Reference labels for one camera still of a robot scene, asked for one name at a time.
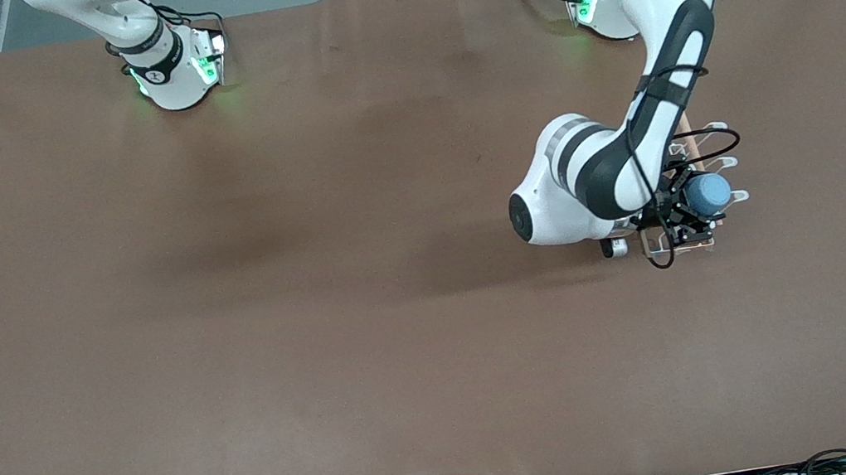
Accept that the blue plastic cup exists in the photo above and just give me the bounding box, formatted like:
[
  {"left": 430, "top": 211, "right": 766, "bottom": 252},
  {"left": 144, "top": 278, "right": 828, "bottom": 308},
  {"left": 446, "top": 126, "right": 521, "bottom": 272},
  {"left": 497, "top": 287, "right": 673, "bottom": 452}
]
[{"left": 681, "top": 170, "right": 736, "bottom": 223}]

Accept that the brown table cover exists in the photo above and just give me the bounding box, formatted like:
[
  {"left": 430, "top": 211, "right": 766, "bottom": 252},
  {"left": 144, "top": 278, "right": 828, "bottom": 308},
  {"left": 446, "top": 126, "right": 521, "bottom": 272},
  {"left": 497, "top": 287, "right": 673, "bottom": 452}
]
[{"left": 0, "top": 0, "right": 846, "bottom": 475}]

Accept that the white wire cup holder rack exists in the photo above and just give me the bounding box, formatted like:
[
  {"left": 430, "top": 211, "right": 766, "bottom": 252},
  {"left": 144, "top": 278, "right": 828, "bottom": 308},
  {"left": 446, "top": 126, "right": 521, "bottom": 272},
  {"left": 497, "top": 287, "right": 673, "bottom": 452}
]
[{"left": 623, "top": 115, "right": 758, "bottom": 262}]

